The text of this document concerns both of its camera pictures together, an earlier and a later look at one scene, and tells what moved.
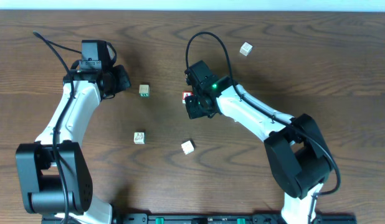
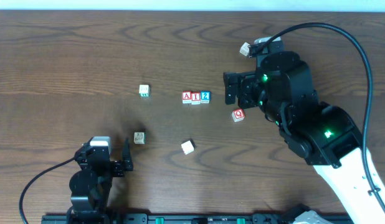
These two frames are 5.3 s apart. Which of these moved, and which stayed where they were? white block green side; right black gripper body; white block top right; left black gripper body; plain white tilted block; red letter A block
Moved: left black gripper body; right black gripper body
Stayed: plain white tilted block; white block green side; white block top right; red letter A block
